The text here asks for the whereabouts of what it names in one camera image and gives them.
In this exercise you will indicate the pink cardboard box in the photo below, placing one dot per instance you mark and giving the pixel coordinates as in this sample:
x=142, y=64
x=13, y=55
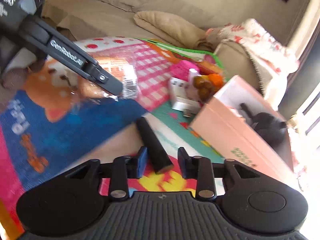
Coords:
x=219, y=123

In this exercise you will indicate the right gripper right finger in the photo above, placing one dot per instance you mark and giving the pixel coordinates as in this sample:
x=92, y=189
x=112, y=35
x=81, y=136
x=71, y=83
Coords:
x=187, y=164

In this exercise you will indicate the pink plastic strainer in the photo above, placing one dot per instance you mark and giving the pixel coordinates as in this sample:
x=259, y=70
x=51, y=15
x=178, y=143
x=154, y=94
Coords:
x=182, y=69

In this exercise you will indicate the beige folded blanket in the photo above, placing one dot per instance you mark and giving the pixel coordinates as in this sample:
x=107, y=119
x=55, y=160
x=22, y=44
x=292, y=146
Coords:
x=173, y=29

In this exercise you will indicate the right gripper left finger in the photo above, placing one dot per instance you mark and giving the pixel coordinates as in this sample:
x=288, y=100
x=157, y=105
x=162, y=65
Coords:
x=135, y=165

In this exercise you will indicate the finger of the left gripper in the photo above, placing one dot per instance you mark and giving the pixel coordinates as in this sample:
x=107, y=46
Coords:
x=44, y=40

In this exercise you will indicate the floral quilt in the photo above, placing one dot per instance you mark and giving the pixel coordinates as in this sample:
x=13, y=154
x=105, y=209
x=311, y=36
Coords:
x=261, y=45

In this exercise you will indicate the orange toy fruit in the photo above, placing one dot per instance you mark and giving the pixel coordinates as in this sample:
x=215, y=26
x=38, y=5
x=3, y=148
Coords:
x=216, y=80

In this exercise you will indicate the beige sofa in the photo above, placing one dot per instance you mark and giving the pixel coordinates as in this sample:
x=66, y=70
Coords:
x=93, y=18

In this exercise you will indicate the black cylinder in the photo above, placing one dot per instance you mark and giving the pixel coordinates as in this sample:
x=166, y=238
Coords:
x=159, y=158

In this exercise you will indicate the white battery charger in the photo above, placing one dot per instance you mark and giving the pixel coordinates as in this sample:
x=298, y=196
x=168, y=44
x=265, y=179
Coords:
x=179, y=98

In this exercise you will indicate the brown balls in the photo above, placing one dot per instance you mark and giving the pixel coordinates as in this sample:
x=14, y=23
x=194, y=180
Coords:
x=205, y=89

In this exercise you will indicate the colourful play mat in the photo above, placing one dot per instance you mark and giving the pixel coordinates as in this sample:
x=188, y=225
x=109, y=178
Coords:
x=49, y=124

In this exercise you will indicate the black plush toy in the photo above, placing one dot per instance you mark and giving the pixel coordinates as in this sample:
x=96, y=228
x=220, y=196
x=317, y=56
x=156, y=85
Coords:
x=268, y=127

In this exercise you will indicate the packaged bread roll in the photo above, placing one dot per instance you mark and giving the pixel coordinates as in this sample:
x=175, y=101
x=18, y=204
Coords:
x=207, y=68

